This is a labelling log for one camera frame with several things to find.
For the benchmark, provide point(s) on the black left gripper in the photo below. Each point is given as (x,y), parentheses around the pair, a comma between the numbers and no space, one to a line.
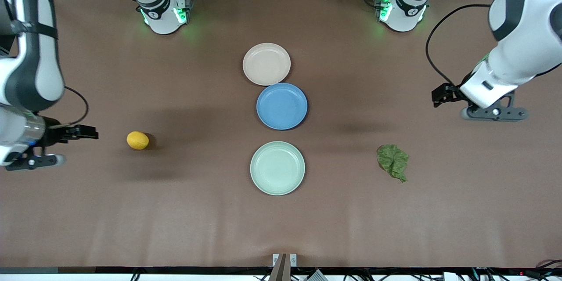
(450,93)

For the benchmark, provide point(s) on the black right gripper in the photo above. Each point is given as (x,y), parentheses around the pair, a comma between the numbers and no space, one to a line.
(56,135)

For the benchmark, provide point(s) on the yellow lemon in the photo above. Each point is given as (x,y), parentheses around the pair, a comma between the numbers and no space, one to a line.
(137,140)

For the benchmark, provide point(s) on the green lettuce leaf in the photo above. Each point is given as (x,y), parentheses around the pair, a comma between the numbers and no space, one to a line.
(393,160)

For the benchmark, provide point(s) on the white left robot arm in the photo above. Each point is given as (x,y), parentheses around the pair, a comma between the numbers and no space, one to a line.
(513,52)

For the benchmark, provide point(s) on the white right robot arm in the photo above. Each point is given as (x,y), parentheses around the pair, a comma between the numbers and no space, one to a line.
(39,52)

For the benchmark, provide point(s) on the blue round plate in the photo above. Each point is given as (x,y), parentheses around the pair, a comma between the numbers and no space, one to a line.
(282,106)

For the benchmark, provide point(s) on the beige round plate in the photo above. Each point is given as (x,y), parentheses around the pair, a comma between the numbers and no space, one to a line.
(266,63)

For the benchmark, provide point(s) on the pale green round plate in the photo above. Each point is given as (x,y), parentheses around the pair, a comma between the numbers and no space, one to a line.
(277,168)

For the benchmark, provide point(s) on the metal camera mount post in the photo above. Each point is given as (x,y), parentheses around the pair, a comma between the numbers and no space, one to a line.
(283,268)

